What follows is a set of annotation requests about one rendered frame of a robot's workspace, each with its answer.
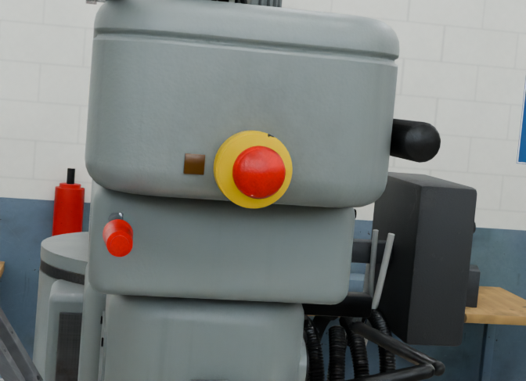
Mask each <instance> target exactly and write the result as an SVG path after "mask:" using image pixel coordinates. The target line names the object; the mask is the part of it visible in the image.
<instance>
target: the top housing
mask: <svg viewBox="0 0 526 381"><path fill-rule="evenodd" d="M399 51H400V49H399V40H398V37H397V34H396V33H395V32H394V30H393V29H392V28H391V27H390V26H389V25H387V24H386V23H384V22H382V21H381V20H376V19H372V18H368V17H364V16H355V15H348V14H341V13H326V12H319V11H311V10H303V9H288V8H280V7H272V6H264V5H249V4H242V3H234V2H219V1H211V0H107V1H106V2H105V3H103V4H102V5H101V6H100V8H99V10H98V12H97V13H96V15H95V21H94V29H93V40H92V62H91V74H89V77H90V85H89V86H88V88H89V97H88V119H87V131H86V143H85V167H86V169H87V172H88V174H89V176H90V177H91V178H92V179H93V180H94V181H95V182H96V183H97V184H99V185H101V186H102V187H104V188H106V189H111V190H114V191H118V192H126V193H132V194H139V195H146V196H165V197H177V198H190V199H212V200H225V201H231V200H230V199H228V198H227V197H226V196H225V195H224V194H223V193H222V192H221V190H220V189H219V187H218V186H217V183H216V181H215V178H214V159H215V156H216V154H217V152H218V150H219V148H220V147H221V145H222V144H223V143H224V142H225V141H226V140H227V139H228V138H230V137H231V136H233V135H234V134H237V133H239V132H241V131H261V132H264V133H267V134H270V135H272V136H274V137H275V138H277V139H278V140H280V141H281V143H282V144H284V146H285V147H286V149H287V151H288V153H289V154H290V158H291V162H292V168H293V169H292V178H291V180H290V184H289V186H288V188H287V190H286V191H285V192H284V194H283V195H282V196H281V197H280V198H279V199H278V200H277V201H275V202H274V203H273V204H285V205H297V206H310V207H337V208H348V207H364V206H366V205H369V204H371V203H374V202H375V201H376V200H378V199H379V198H380V197H381V195H382V194H383V192H384V190H385V188H386V184H387V174H388V166H389V157H390V149H391V133H392V124H393V116H394V107H395V92H396V84H397V75H398V65H397V64H395V60H396V59H398V57H399ZM185 153H192V154H203V155H205V165H204V175H201V174H184V173H183V171H184V162H185Z"/></svg>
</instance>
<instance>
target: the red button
mask: <svg viewBox="0 0 526 381"><path fill-rule="evenodd" d="M285 175H286V169H285V165H284V162H283V160H282V158H281V157H280V155H279V154H278V153H277V152H276V151H274V150H273V149H270V148H269V147H265V146H252V147H250V148H247V149H245V150H244V151H243V152H242V153H241V154H240V155H239V156H238V157H237V158H236V160H235V162H234V164H233V168H232V177H233V181H234V183H235V185H236V187H237V188H238V190H240V191H241V192H242V193H243V194H244V195H246V196H248V197H250V198H253V199H264V198H268V197H270V196H272V195H274V194H275V193H276V192H278V191H279V189H280V188H281V186H282V185H283V182H284V179H285Z"/></svg>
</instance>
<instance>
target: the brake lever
mask: <svg viewBox="0 0 526 381"><path fill-rule="evenodd" d="M123 215H124V214H123V213H116V212H115V213H112V214H111V215H110V216H109V218H108V220H109V223H107V224H106V226H105V227H104V229H103V240H104V242H105V244H106V248H107V249H108V251H109V252H110V253H111V254H112V255H114V256H115V257H123V256H126V255H127V254H129V253H130V251H131V250H132V246H133V231H132V227H131V226H130V224H129V223H127V222H126V221H123Z"/></svg>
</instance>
